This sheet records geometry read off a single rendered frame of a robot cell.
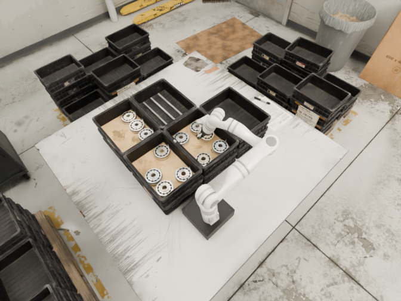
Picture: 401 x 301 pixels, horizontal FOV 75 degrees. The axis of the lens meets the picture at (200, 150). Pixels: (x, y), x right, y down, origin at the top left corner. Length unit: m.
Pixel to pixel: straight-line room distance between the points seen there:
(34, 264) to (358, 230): 2.49
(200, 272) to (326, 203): 1.47
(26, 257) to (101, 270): 0.55
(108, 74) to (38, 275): 1.86
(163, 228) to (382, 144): 2.42
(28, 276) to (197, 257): 1.17
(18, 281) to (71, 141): 0.97
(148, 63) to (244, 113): 1.56
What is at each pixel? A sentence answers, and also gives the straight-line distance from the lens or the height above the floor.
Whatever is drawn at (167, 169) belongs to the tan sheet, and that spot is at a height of 0.83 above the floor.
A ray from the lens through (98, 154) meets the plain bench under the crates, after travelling 2.00.
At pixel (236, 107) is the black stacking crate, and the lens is 1.95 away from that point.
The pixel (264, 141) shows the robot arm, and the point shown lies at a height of 1.16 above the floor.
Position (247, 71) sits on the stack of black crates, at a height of 0.27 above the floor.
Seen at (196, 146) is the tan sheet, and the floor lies 0.83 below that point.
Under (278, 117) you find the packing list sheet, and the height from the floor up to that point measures 0.70.
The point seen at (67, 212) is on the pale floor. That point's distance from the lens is 2.71.
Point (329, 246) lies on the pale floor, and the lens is 2.51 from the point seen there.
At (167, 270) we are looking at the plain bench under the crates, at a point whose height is 0.70.
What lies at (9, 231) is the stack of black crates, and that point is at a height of 0.49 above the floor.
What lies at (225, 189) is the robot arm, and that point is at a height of 1.10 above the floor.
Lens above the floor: 2.23
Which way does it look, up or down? 56 degrees down
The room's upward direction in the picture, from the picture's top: 3 degrees counter-clockwise
